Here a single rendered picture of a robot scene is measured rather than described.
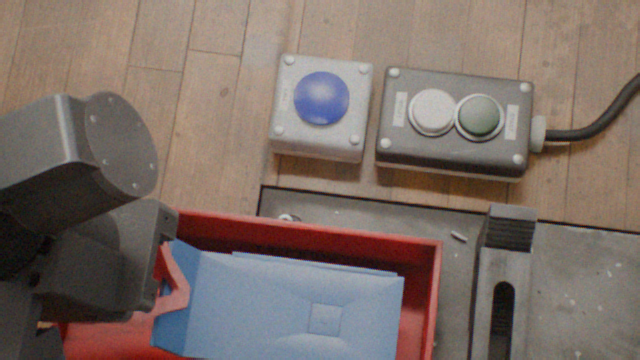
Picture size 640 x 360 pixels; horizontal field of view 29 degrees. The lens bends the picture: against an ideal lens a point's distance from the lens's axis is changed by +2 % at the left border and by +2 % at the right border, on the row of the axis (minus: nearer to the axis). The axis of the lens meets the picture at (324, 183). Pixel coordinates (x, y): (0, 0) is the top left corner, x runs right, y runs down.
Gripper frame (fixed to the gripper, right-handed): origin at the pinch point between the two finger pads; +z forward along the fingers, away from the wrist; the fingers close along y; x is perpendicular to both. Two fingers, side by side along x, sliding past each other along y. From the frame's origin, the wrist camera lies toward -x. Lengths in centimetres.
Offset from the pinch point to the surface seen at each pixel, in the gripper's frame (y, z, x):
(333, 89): 5.7, 6.3, 16.5
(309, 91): 4.3, 5.5, 16.1
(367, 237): 10.0, 6.2, 5.4
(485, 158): 14.9, 12.5, 12.9
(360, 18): 4.7, 10.2, 23.9
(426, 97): 11.4, 9.6, 16.7
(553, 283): 18.3, 17.9, 5.5
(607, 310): 21.5, 19.7, 4.1
